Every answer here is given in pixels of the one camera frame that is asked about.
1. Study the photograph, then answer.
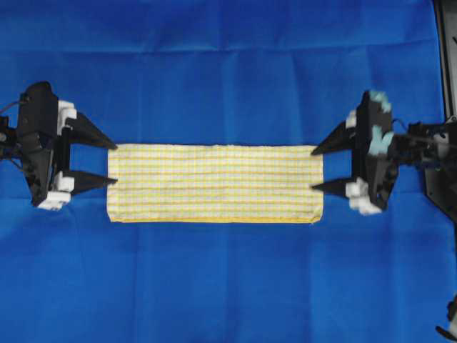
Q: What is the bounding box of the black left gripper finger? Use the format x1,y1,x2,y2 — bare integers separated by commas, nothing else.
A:
57,100,117,150
37,170,117,211

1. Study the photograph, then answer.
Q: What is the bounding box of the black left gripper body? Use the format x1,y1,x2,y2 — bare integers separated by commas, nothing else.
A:
16,81,71,207

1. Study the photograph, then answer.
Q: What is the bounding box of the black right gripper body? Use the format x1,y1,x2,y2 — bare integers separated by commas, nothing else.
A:
355,91,398,211

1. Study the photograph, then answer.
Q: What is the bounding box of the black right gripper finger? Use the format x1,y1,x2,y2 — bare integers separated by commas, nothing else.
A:
311,110,356,156
311,177,381,215

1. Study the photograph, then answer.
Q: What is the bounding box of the yellow checked towel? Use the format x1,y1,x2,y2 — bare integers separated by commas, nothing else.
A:
106,144,323,224

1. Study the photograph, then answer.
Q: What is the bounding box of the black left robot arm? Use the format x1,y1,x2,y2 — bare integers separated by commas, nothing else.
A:
1,81,117,211

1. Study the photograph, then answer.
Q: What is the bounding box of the black table frame rail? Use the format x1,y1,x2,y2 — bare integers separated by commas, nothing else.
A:
433,0,456,122

